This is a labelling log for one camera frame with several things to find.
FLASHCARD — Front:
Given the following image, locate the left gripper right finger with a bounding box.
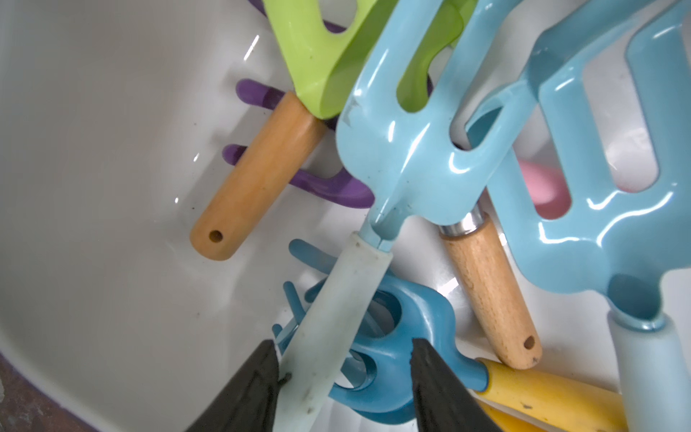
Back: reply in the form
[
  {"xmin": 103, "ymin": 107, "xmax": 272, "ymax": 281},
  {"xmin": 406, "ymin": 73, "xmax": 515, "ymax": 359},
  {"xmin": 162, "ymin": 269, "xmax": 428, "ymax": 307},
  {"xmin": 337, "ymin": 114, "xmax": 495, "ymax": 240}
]
[{"xmin": 410, "ymin": 338, "xmax": 500, "ymax": 432}]

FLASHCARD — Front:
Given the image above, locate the light blue fork white handle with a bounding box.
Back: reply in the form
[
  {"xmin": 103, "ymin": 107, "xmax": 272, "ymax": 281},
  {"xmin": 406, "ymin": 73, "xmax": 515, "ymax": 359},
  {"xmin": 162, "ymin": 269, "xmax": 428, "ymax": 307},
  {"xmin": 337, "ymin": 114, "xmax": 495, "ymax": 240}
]
[{"xmin": 274, "ymin": 1, "xmax": 516, "ymax": 431}]

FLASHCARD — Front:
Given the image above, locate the white plastic storage box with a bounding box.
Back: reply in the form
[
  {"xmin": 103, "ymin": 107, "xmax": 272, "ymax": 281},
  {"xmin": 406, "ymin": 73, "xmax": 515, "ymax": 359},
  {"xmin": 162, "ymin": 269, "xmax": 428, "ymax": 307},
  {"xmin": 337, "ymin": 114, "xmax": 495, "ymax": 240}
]
[{"xmin": 0, "ymin": 0, "xmax": 691, "ymax": 432}]

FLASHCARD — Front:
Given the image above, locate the purple rake pink handle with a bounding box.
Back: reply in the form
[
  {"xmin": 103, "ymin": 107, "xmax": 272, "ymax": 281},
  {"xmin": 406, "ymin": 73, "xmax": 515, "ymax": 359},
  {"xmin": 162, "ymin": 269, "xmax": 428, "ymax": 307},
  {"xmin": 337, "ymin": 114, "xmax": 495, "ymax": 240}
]
[{"xmin": 236, "ymin": 78, "xmax": 572, "ymax": 219}]

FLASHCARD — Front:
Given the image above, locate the dark blue rake yellow handle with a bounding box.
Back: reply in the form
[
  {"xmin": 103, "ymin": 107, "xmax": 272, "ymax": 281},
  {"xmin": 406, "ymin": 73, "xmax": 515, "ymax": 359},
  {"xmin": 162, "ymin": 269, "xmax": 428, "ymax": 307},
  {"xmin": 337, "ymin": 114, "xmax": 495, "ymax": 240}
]
[{"xmin": 477, "ymin": 400, "xmax": 543, "ymax": 432}]

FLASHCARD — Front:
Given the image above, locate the light blue rake white handle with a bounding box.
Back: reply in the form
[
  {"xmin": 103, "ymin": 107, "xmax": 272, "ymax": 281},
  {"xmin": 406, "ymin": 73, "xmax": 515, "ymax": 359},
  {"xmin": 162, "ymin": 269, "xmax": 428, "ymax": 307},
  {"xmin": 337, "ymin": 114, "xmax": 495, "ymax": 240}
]
[{"xmin": 466, "ymin": 1, "xmax": 690, "ymax": 431}]

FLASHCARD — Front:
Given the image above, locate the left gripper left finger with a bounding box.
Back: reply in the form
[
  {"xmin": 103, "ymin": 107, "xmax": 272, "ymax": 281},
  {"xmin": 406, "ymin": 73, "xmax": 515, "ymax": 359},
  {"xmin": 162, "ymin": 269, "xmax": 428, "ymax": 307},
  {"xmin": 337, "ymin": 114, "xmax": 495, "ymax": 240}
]
[{"xmin": 186, "ymin": 339, "xmax": 280, "ymax": 432}]

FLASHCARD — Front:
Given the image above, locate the dark blue fork yellow handle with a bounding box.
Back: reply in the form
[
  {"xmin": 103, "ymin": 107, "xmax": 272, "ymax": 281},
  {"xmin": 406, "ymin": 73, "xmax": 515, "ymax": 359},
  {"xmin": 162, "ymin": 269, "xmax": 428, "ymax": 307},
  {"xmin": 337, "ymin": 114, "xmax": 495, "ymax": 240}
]
[{"xmin": 284, "ymin": 239, "xmax": 627, "ymax": 431}]

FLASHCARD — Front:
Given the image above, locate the green rake wooden handle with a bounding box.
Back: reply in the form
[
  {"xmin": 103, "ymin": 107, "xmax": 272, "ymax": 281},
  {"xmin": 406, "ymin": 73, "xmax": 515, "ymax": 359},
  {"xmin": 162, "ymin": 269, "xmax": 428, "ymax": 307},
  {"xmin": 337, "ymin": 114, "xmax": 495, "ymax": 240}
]
[{"xmin": 397, "ymin": 1, "xmax": 543, "ymax": 370}]

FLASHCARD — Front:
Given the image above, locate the green fork wooden handle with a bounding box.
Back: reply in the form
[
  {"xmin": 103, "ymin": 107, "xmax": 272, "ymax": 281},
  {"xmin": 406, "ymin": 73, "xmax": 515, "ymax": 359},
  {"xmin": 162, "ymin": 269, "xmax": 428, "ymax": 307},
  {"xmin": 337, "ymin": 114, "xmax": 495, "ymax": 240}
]
[{"xmin": 189, "ymin": 0, "xmax": 401, "ymax": 262}]

